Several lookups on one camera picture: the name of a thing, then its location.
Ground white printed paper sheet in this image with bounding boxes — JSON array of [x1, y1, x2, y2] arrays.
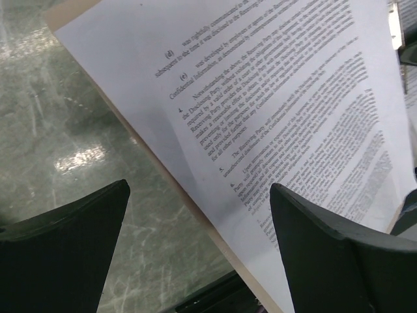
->
[[53, 0, 417, 313]]

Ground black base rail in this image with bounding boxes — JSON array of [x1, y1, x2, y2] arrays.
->
[[174, 271, 261, 313]]

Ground tan paper folder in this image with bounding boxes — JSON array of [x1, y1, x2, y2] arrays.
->
[[42, 0, 407, 313]]

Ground white printed paper sheets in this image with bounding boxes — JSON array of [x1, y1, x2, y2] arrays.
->
[[398, 0, 416, 109]]

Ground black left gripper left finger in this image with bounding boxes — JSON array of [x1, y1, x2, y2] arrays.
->
[[1, 179, 130, 312]]

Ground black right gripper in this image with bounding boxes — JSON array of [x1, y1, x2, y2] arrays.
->
[[399, 24, 416, 94]]

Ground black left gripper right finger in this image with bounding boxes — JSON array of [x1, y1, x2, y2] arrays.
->
[[270, 183, 416, 312]]

